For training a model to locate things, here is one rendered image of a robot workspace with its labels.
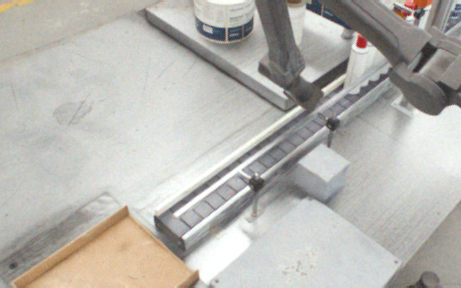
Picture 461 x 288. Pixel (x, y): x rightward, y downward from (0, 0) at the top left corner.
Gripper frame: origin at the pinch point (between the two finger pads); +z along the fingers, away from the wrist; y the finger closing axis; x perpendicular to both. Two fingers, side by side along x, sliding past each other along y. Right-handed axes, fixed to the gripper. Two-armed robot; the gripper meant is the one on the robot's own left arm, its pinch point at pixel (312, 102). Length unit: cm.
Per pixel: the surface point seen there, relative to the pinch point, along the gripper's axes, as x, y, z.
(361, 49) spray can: -20.6, -2.1, 2.7
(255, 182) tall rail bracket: 25.1, -10.8, -25.1
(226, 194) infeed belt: 32.7, -3.6, -19.6
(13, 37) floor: 58, 218, 80
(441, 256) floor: 18, -47, 105
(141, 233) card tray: 51, 5, -29
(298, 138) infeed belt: 10.9, -3.5, -1.6
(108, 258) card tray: 59, 5, -35
